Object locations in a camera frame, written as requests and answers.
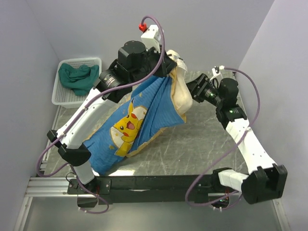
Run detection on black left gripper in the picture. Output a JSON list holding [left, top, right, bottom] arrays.
[[130, 43, 178, 85]]

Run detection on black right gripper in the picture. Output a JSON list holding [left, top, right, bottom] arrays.
[[177, 73, 223, 107]]

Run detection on cream white pillow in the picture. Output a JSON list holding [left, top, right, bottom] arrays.
[[167, 50, 193, 116]]

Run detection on yellow and blue pillowcase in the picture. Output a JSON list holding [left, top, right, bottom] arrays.
[[84, 70, 186, 175]]

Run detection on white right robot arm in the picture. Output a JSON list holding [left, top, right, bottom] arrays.
[[187, 74, 287, 204]]

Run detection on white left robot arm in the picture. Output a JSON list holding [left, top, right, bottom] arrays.
[[48, 41, 193, 193]]

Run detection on dark green cloth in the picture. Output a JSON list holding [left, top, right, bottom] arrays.
[[58, 63, 100, 96]]

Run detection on white perforated plastic basket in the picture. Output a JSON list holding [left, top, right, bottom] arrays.
[[51, 57, 102, 109]]

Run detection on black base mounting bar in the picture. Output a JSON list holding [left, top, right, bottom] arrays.
[[66, 174, 239, 209]]

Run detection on aluminium frame rail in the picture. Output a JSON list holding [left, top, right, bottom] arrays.
[[25, 174, 280, 198]]

